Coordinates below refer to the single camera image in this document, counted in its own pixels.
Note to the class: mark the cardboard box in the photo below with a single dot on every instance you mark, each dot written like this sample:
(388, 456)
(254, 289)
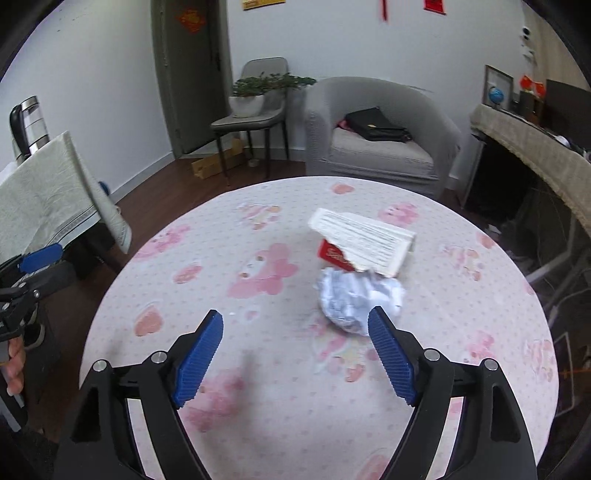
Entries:
(212, 164)

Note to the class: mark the red ornaments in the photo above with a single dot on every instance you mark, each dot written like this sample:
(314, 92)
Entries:
(531, 84)

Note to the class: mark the grey door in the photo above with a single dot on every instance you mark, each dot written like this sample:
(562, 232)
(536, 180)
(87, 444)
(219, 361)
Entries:
(191, 83)

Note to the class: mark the black monitor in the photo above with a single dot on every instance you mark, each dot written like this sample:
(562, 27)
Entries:
(568, 110)

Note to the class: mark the white folded paper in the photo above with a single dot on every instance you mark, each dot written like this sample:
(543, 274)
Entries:
(364, 240)

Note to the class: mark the red door decoration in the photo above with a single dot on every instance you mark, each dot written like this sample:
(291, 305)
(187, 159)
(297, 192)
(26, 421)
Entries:
(191, 20)

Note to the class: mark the white security camera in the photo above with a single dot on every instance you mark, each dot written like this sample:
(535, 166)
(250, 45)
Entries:
(527, 39)

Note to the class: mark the paper ball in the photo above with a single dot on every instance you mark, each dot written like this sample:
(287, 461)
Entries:
(346, 300)

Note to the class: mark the person's left hand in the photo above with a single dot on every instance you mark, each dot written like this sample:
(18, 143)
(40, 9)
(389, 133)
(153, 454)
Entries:
(14, 367)

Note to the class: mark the red hanging strip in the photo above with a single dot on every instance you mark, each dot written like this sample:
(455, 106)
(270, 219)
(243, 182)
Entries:
(384, 9)

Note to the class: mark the yellow wall poster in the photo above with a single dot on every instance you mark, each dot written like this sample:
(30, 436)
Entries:
(263, 3)

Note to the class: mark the potted green plant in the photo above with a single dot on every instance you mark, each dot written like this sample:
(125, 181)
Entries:
(249, 99)

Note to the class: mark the red wall poster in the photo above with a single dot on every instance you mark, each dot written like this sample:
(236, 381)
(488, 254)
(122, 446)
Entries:
(435, 5)

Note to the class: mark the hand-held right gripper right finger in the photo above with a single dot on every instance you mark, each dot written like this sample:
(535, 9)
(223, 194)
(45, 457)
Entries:
(392, 360)

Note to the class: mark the red box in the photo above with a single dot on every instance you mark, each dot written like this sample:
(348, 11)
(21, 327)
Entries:
(334, 256)

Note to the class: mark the desk with beige cloth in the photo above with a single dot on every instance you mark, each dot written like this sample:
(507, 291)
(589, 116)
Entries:
(531, 143)

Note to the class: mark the metal rack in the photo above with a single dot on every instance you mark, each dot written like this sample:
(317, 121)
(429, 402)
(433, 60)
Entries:
(554, 272)

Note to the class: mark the framed picture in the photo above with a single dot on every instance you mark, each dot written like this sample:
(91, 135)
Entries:
(501, 81)

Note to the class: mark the black bag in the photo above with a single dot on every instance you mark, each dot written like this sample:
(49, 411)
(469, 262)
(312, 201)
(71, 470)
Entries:
(376, 124)

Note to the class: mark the grey dining chair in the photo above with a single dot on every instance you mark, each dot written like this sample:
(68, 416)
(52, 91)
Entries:
(258, 120)

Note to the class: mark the steel electric kettle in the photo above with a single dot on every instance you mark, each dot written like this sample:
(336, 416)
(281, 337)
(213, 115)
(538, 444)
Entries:
(32, 129)

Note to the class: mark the pink cloth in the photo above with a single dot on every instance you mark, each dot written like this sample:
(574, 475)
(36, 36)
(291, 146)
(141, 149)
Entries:
(342, 124)

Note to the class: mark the pink printed tablecloth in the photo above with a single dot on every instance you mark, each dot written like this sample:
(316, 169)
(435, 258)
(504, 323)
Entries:
(286, 415)

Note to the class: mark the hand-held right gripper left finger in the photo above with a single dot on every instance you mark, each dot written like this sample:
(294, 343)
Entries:
(198, 360)

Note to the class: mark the small blue globe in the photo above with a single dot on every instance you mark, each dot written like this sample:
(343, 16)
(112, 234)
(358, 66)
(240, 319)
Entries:
(497, 96)

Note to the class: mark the grey armchair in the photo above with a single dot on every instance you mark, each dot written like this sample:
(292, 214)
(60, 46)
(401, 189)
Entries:
(388, 161)

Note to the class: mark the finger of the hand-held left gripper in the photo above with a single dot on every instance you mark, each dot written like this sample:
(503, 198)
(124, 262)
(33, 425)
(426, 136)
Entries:
(41, 257)

